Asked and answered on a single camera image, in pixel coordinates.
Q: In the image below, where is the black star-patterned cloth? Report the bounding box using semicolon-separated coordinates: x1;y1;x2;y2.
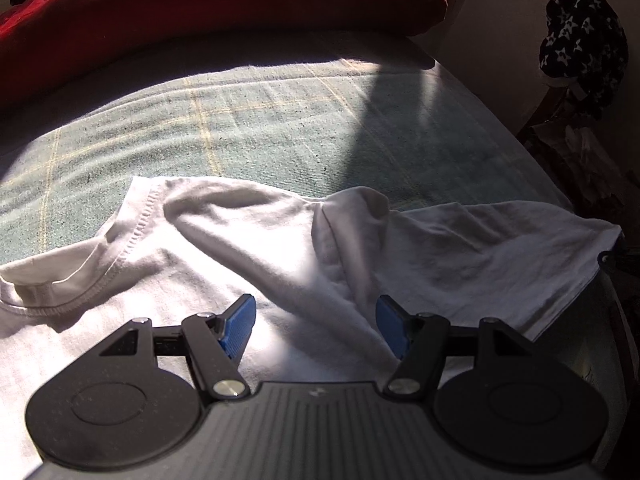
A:
539;0;629;117

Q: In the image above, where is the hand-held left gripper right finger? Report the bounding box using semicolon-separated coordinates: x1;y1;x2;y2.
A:
376;295;535;400

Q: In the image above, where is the red quilt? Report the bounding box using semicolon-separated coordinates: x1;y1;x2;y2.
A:
0;0;448;107

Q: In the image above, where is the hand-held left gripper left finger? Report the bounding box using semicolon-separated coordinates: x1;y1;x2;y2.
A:
100;294;258;402

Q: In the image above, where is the white printed t-shirt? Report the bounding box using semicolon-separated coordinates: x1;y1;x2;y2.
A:
0;176;623;463

